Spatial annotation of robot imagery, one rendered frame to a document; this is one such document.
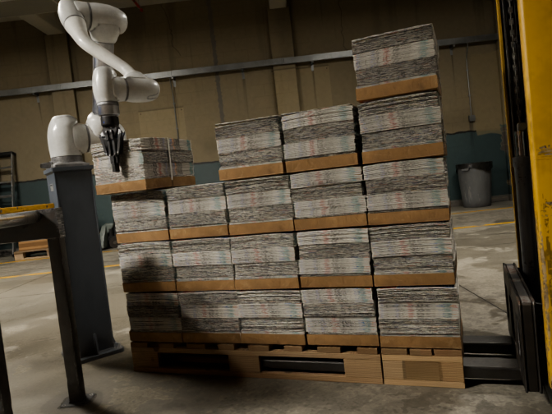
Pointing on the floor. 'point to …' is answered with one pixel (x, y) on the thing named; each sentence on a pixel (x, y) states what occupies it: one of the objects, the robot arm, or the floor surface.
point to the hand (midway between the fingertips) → (115, 163)
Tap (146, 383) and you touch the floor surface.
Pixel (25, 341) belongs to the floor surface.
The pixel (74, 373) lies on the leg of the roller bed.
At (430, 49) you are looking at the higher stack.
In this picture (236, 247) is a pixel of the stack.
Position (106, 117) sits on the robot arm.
